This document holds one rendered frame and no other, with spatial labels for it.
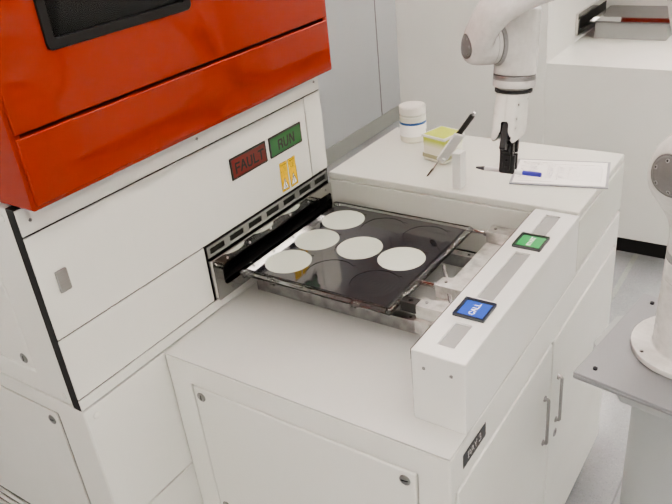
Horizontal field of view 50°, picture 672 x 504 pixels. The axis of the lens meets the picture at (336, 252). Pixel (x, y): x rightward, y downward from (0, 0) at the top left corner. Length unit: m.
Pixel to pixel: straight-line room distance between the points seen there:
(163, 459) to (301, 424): 0.39
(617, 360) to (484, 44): 0.62
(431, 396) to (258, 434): 0.39
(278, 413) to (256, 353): 0.14
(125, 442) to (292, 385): 0.37
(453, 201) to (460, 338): 0.54
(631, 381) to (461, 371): 0.33
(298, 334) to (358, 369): 0.17
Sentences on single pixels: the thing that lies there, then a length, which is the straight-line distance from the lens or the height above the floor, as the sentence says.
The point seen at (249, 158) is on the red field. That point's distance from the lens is 1.57.
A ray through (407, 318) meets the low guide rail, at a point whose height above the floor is 0.85.
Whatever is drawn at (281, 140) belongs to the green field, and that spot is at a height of 1.10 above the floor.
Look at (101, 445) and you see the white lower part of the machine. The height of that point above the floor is 0.73.
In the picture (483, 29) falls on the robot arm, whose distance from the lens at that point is 1.42.
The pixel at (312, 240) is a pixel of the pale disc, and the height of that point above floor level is 0.90.
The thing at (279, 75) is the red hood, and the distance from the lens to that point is 1.55.
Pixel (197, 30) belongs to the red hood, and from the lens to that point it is 1.37.
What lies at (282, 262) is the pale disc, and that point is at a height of 0.90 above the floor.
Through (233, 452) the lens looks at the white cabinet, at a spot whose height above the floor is 0.62.
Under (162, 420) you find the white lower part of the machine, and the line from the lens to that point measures 1.56.
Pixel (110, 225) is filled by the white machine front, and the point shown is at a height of 1.12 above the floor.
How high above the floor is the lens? 1.65
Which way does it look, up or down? 28 degrees down
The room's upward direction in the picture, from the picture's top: 6 degrees counter-clockwise
